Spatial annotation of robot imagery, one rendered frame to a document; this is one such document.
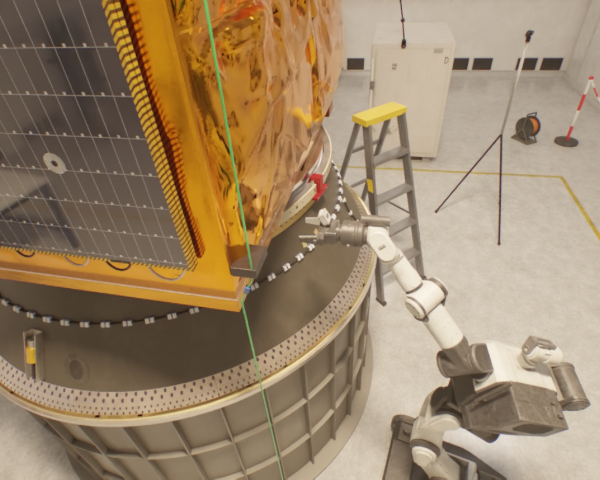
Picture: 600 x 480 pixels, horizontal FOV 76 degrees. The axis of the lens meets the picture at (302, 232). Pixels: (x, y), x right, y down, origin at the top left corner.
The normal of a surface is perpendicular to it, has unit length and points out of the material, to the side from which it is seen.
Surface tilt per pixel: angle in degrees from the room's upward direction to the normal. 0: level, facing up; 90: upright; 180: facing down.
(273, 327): 62
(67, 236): 90
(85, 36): 90
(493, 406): 67
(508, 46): 90
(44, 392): 43
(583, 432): 0
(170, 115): 92
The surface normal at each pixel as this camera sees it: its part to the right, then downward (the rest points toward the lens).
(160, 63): -0.06, 0.64
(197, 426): 0.22, 0.60
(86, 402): -0.12, -0.14
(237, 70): 0.92, 0.06
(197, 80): 0.83, 0.32
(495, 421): -0.94, -0.26
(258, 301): 0.47, 0.07
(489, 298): -0.05, -0.78
